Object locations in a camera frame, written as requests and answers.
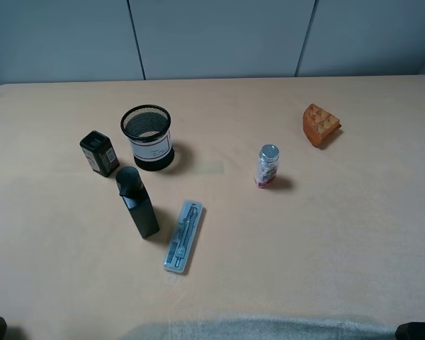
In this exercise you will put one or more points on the clear candy bottle silver cap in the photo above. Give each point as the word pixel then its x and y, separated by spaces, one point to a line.
pixel 267 166

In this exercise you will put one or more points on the orange waffle slice toy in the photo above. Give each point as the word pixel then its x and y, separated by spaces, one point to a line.
pixel 318 124

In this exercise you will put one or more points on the black spray bottle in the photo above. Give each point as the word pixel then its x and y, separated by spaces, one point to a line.
pixel 137 201

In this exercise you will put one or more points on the black mesh pen holder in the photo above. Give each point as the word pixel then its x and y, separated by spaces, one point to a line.
pixel 147 127

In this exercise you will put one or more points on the black chewing gum box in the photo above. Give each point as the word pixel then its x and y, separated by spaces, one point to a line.
pixel 99 153

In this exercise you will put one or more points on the black right base corner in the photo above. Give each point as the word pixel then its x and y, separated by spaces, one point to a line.
pixel 411 331

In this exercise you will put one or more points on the clear compass case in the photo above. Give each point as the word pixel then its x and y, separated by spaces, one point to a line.
pixel 181 243

